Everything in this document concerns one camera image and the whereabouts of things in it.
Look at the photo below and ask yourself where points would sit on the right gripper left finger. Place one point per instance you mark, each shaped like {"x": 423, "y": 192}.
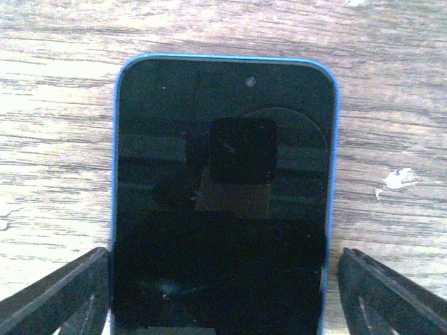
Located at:
{"x": 74, "y": 299}

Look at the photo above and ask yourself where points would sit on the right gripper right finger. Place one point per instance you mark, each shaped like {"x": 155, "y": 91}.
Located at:
{"x": 378, "y": 300}

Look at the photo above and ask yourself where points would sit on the blue phone black screen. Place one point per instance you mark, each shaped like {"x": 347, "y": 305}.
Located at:
{"x": 223, "y": 177}

